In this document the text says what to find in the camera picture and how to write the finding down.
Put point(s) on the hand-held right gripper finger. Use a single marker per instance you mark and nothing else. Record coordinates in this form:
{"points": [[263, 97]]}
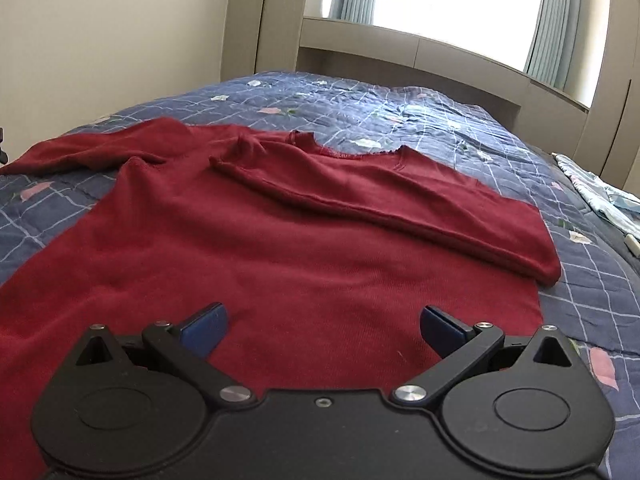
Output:
{"points": [[441, 330]]}

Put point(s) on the dark red sweater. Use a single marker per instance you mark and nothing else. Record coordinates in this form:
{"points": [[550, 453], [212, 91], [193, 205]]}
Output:
{"points": [[250, 260]]}

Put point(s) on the light blue folded cloth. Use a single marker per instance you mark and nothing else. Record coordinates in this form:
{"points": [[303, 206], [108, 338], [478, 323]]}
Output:
{"points": [[607, 234], [624, 210]]}

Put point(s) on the small white object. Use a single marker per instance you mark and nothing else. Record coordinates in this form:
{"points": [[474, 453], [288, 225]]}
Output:
{"points": [[633, 246]]}

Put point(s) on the blue checked floral quilt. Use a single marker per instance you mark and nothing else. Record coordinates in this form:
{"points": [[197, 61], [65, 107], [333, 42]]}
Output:
{"points": [[400, 110]]}

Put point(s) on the beige window bench cabinet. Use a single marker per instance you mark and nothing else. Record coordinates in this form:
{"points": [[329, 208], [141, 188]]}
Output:
{"points": [[400, 55]]}

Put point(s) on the beige wardrobe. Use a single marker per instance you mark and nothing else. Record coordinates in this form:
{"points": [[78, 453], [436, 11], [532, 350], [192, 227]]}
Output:
{"points": [[615, 85], [260, 15]]}

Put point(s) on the bright window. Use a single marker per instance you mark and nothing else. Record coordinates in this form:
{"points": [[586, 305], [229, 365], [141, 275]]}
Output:
{"points": [[450, 5]]}

